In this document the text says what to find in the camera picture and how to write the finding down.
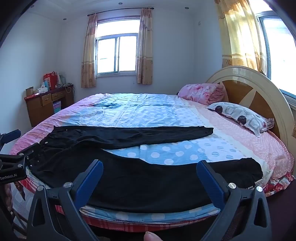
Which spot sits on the pink folded quilt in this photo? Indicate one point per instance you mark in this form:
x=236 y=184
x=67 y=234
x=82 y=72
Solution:
x=198 y=92

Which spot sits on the person's right hand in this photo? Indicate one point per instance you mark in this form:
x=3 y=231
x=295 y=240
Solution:
x=152 y=236

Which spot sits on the red bag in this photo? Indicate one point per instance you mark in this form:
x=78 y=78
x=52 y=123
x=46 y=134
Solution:
x=49 y=80

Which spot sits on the patterned pillow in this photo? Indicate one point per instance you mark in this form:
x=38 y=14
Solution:
x=240 y=115

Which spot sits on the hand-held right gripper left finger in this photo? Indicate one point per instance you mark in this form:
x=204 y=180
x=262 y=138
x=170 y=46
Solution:
x=90 y=183

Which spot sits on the red plaid mattress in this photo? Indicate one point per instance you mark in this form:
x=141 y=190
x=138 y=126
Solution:
x=277 y=184

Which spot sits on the brown wooden desk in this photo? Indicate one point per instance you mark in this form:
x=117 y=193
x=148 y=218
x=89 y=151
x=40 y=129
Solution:
x=39 y=109

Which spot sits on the flat red box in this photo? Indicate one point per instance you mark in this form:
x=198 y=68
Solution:
x=34 y=96

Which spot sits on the polka dot printed bed sheet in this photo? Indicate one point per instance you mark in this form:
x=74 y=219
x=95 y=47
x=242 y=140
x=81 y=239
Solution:
x=161 y=111

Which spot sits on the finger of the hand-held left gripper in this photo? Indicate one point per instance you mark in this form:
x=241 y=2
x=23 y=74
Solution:
x=27 y=151
x=12 y=135

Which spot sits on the wooden bed headboard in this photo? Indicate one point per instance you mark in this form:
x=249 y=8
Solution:
x=256 y=99

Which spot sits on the dark curtain rod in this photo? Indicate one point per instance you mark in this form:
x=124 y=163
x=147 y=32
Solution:
x=115 y=11

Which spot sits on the large window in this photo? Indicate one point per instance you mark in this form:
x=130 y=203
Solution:
x=282 y=46

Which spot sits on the blue and white box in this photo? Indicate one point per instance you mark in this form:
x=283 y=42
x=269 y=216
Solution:
x=45 y=86

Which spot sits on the yellow patterned curtain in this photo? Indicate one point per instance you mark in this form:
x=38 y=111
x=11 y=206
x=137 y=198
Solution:
x=238 y=34

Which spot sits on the black pants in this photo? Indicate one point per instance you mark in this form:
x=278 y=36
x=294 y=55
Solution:
x=138 y=180

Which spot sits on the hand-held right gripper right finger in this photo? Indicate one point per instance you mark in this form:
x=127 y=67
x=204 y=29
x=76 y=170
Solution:
x=210 y=183

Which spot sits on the small cardboard box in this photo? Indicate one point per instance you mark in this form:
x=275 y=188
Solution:
x=29 y=91

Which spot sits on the small sliding window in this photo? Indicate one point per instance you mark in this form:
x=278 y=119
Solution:
x=118 y=53

